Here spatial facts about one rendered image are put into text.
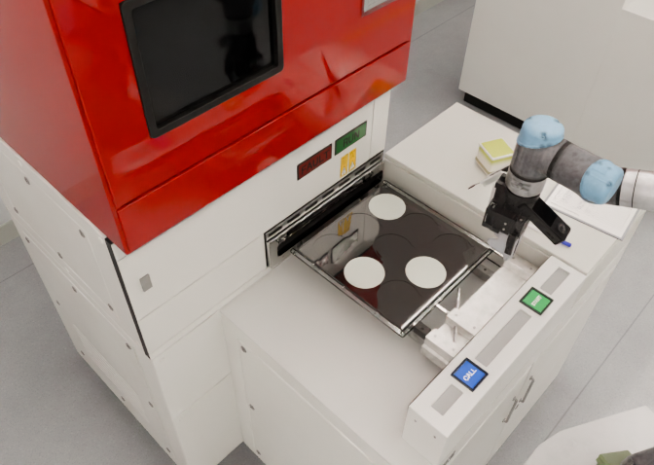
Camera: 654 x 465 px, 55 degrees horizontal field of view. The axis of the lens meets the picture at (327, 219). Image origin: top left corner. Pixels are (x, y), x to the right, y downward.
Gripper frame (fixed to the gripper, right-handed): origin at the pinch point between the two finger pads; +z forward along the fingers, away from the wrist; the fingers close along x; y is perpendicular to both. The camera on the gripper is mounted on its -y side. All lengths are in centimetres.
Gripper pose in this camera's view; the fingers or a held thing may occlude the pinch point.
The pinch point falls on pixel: (510, 256)
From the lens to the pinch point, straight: 143.8
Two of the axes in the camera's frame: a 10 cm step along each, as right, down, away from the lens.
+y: -8.2, -4.2, 3.8
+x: -5.7, 5.8, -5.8
